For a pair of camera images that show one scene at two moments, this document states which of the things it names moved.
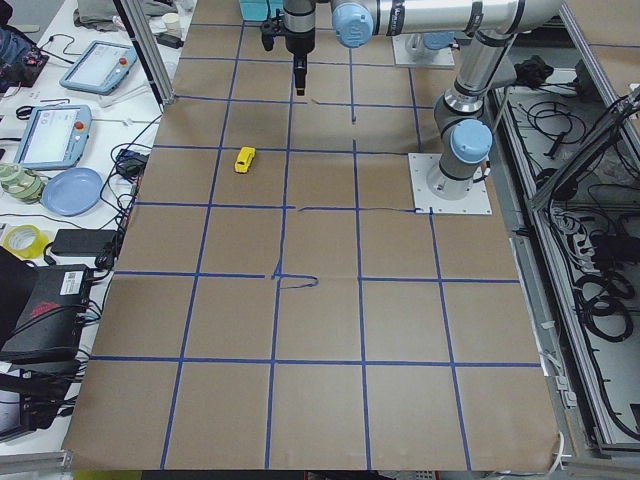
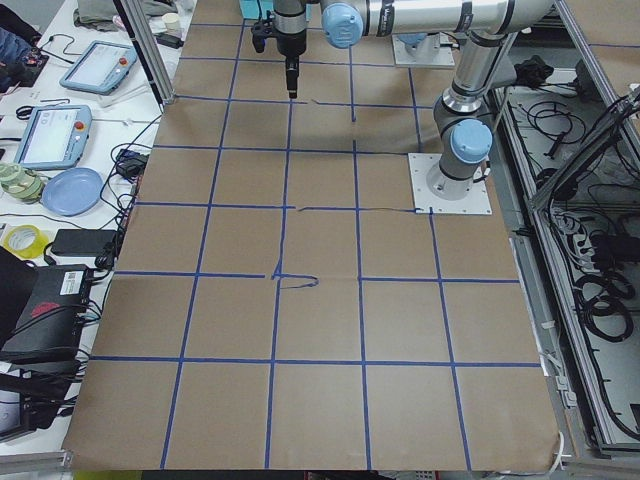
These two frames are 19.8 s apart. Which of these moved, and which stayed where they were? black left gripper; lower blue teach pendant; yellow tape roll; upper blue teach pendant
Moved: black left gripper
Stayed: yellow tape roll; upper blue teach pendant; lower blue teach pendant
